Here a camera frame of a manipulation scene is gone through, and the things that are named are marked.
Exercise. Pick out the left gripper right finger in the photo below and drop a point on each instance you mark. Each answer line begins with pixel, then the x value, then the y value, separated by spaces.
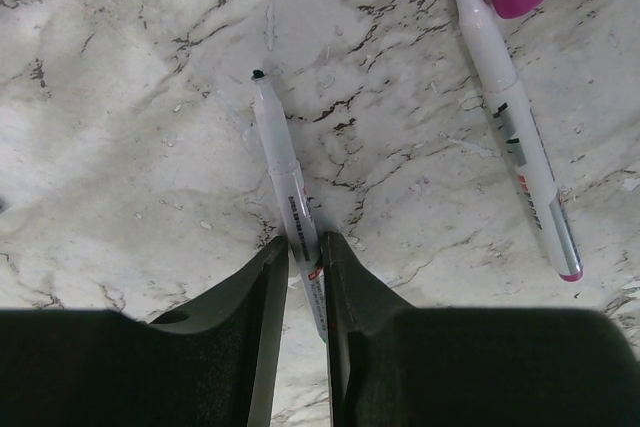
pixel 393 364

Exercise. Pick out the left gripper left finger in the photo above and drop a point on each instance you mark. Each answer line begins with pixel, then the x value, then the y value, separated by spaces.
pixel 211 361

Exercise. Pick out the green-end white marker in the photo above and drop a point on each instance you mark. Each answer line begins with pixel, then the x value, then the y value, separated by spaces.
pixel 291 194

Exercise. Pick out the purple-end white marker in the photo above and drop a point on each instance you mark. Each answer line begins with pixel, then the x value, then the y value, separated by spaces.
pixel 510 109

